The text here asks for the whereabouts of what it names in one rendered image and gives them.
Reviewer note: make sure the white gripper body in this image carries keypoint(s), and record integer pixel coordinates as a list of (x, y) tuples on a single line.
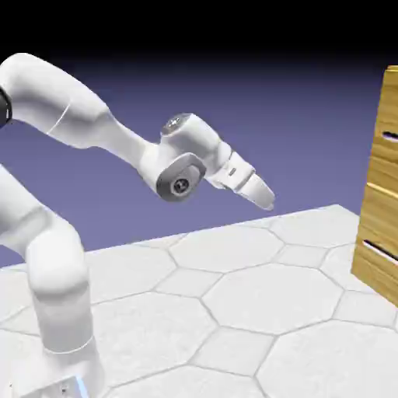
[(258, 192)]

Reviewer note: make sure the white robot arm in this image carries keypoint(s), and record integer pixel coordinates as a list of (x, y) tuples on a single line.
[(77, 112)]

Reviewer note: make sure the lower wooden drawer front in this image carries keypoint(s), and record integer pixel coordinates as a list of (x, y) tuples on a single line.
[(377, 217)]

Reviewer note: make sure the wooden drawer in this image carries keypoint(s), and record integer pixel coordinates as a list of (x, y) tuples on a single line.
[(387, 102), (377, 217)]

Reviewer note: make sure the light wood cabinet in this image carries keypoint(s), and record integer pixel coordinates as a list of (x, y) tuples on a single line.
[(373, 273)]

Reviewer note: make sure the upper wooden drawer front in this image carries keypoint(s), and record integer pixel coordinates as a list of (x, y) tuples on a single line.
[(387, 102)]

